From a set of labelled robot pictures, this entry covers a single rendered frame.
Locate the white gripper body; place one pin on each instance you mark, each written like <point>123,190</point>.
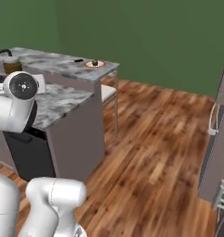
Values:
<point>41,84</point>

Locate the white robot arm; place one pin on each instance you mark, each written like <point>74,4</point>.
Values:
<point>15,108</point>

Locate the black chocolate bar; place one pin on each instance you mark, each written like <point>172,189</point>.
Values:
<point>78,60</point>

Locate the dark cupcake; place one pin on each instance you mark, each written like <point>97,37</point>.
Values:
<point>94,62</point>

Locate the red-rimmed white plate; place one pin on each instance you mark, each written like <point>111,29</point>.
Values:
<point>100,64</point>

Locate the glass jar with amber contents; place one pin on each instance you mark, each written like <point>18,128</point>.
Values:
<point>12,65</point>

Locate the black curved tap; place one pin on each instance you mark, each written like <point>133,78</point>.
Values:
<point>2,51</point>

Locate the grey marble-topped kitchen island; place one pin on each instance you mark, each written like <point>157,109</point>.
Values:
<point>77,135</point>

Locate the white-seated metal stool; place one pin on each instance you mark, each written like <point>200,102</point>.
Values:
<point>107,92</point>

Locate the black dishwasher front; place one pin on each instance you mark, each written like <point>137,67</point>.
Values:
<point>30,157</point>

